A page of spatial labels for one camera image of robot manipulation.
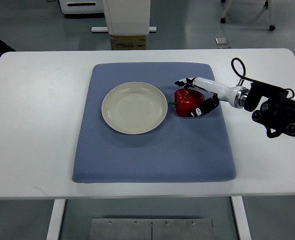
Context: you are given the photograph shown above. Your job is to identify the cardboard box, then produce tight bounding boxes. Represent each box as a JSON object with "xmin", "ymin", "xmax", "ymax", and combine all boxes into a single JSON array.
[{"xmin": 110, "ymin": 35, "xmax": 147, "ymax": 51}]

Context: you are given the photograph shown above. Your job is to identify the blue quilted mat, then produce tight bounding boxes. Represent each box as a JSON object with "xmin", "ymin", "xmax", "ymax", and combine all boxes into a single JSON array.
[{"xmin": 72, "ymin": 62, "xmax": 236, "ymax": 183}]

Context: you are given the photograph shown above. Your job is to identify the red bell pepper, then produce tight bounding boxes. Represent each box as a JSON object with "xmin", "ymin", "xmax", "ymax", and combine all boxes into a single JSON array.
[{"xmin": 169, "ymin": 88, "xmax": 205, "ymax": 117}]

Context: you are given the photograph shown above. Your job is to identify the white machine column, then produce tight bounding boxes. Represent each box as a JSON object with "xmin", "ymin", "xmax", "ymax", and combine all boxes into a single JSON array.
[{"xmin": 91, "ymin": 0, "xmax": 157, "ymax": 36}]

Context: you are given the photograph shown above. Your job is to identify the left white table leg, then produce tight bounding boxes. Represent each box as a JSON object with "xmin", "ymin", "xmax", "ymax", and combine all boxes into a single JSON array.
[{"xmin": 46, "ymin": 199, "xmax": 66, "ymax": 240}]

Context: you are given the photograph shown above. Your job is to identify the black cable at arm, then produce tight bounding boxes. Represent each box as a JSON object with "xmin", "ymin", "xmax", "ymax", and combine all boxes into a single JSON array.
[{"xmin": 230, "ymin": 57, "xmax": 253, "ymax": 87}]

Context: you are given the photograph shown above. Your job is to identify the metal floor plate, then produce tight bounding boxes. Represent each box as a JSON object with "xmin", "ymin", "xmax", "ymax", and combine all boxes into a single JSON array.
[{"xmin": 89, "ymin": 218, "xmax": 215, "ymax": 240}]

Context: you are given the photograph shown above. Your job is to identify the white cabinet with handle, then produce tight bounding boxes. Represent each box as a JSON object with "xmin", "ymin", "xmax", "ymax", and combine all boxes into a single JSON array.
[{"xmin": 58, "ymin": 0, "xmax": 104, "ymax": 15}]

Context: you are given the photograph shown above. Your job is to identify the white table leg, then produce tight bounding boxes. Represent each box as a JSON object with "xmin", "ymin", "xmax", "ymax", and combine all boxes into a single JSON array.
[
  {"xmin": 231, "ymin": 196, "xmax": 252, "ymax": 240},
  {"xmin": 46, "ymin": 199, "xmax": 66, "ymax": 240}
]

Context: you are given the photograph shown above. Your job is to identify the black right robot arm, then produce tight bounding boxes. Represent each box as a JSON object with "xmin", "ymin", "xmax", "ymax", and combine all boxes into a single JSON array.
[{"xmin": 243, "ymin": 80, "xmax": 295, "ymax": 139}]

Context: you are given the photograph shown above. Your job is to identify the right white table leg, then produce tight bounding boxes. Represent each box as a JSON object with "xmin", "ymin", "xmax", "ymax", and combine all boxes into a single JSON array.
[{"xmin": 231, "ymin": 196, "xmax": 252, "ymax": 240}]

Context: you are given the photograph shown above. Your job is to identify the small grey floor socket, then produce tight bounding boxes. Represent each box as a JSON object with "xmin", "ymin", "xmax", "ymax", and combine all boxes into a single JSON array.
[{"xmin": 215, "ymin": 37, "xmax": 231, "ymax": 49}]

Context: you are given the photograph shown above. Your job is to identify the cream round plate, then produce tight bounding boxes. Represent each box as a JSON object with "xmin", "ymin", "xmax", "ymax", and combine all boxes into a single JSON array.
[{"xmin": 101, "ymin": 82, "xmax": 168, "ymax": 135}]

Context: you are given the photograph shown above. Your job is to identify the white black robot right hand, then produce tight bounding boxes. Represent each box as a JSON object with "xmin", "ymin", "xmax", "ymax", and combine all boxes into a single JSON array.
[{"xmin": 174, "ymin": 77, "xmax": 249, "ymax": 117}]

